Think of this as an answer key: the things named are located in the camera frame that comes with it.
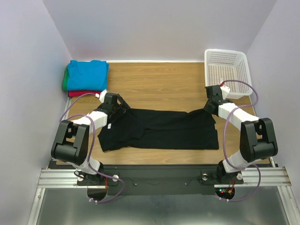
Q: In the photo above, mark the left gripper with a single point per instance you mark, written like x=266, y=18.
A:
x=122, y=108

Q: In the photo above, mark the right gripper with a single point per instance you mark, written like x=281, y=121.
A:
x=208, y=108

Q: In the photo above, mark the black t shirt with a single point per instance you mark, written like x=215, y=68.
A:
x=151, y=129

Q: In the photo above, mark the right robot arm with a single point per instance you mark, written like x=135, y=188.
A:
x=257, y=135

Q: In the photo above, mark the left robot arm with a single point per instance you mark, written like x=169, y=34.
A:
x=76, y=136

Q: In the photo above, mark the white plastic basket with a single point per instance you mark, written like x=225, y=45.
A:
x=231, y=66

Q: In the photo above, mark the blue folded t shirt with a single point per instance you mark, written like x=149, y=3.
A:
x=87, y=75

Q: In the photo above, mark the red folded t shirt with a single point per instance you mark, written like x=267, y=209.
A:
x=76, y=93

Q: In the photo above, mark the green folded t shirt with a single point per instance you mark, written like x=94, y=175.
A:
x=65, y=80

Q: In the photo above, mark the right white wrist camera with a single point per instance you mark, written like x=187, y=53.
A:
x=225, y=90

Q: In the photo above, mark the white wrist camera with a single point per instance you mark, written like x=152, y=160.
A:
x=101, y=96
x=225, y=90

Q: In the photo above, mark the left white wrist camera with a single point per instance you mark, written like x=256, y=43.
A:
x=101, y=96

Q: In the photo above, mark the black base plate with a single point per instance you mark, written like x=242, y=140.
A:
x=160, y=179

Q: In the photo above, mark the aluminium frame rail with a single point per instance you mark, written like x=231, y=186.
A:
x=270, y=177

